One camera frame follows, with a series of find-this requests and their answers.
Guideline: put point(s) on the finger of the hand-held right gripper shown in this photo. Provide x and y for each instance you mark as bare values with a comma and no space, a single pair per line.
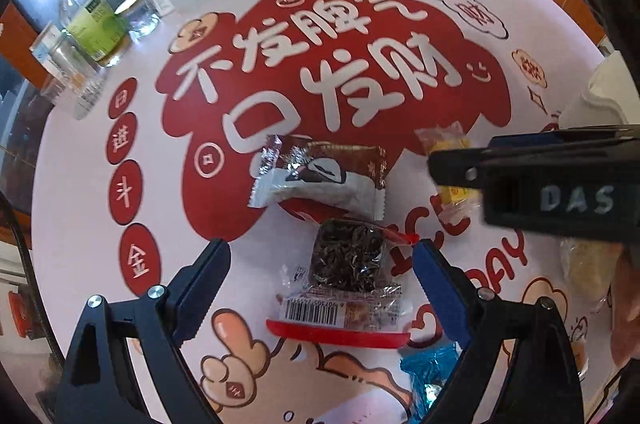
560,133
457,167

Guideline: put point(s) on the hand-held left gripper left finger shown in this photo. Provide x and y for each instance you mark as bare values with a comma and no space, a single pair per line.
205,289

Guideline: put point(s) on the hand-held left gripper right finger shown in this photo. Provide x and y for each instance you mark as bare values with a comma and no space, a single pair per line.
440,289

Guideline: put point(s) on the yellow stick snack packet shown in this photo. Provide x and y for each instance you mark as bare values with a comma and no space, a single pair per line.
452,205

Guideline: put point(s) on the white plastic bin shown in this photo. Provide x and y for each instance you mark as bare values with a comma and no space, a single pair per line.
605,98

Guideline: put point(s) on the clear dark snack packet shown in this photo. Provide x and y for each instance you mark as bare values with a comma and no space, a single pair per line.
345,264

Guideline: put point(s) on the person's right forearm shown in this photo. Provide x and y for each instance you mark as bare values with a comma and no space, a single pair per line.
627,309

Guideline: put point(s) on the yellow cracker packet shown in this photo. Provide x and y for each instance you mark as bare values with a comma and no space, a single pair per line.
585,275

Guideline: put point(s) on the blue wrapped candy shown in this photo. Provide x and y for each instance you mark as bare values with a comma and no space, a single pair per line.
430,369

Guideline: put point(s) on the brown and white pie packet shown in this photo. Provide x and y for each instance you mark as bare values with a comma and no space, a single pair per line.
320,174

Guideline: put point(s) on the red container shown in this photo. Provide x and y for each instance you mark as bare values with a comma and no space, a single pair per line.
17,314

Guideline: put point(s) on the clear glass cup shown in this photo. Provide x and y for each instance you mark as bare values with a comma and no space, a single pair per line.
75,96

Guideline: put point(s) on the wooden framed glass door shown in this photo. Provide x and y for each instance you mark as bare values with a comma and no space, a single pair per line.
15,113

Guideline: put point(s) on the metal can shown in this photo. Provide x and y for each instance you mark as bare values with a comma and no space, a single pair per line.
70,56

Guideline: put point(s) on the small glass jar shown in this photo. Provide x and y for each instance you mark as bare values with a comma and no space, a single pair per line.
137,18

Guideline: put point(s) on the green label water bottle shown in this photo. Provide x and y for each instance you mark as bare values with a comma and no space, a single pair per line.
95,23

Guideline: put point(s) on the small white box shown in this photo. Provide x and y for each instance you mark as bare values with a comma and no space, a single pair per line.
42,46

